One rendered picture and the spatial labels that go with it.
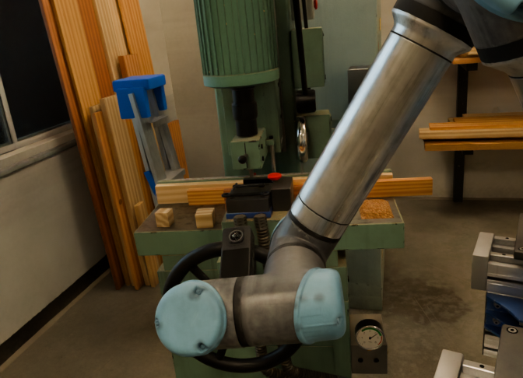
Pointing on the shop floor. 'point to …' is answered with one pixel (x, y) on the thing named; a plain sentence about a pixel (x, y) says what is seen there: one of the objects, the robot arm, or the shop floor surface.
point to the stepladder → (130, 91)
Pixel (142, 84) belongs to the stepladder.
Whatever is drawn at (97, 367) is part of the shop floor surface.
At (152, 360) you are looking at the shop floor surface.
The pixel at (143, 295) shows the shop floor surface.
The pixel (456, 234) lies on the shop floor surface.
